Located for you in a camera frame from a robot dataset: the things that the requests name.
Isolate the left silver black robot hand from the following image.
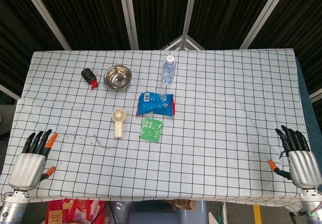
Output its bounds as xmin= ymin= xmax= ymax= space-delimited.
xmin=8 ymin=129 xmax=59 ymax=191

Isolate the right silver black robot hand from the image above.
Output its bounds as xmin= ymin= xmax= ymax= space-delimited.
xmin=268 ymin=125 xmax=322 ymax=189

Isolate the small white handheld fan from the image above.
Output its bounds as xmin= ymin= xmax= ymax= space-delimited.
xmin=111 ymin=109 xmax=126 ymax=139

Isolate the grey robot base column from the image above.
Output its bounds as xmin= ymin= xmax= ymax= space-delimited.
xmin=107 ymin=200 xmax=210 ymax=224

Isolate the red patterned bag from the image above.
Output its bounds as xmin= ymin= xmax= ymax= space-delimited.
xmin=47 ymin=198 xmax=107 ymax=224

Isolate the white checkered tablecloth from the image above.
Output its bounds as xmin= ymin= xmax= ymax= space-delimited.
xmin=0 ymin=48 xmax=318 ymax=206

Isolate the black bottle with red cap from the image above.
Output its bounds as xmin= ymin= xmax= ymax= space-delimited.
xmin=81 ymin=68 xmax=99 ymax=90

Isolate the brown paper bag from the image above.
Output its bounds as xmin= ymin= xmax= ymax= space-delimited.
xmin=167 ymin=200 xmax=196 ymax=212

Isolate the stainless steel bowl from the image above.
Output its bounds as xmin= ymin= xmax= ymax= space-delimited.
xmin=104 ymin=65 xmax=132 ymax=91

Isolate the green sachet packet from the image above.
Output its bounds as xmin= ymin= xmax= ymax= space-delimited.
xmin=139 ymin=117 xmax=164 ymax=142

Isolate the blue snack packet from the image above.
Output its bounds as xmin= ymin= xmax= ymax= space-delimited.
xmin=136 ymin=92 xmax=176 ymax=117

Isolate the clear plastic water bottle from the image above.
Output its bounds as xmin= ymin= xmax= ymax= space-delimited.
xmin=162 ymin=55 xmax=176 ymax=85

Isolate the white metal frame stand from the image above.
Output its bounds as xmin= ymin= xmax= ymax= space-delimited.
xmin=160 ymin=35 xmax=206 ymax=50

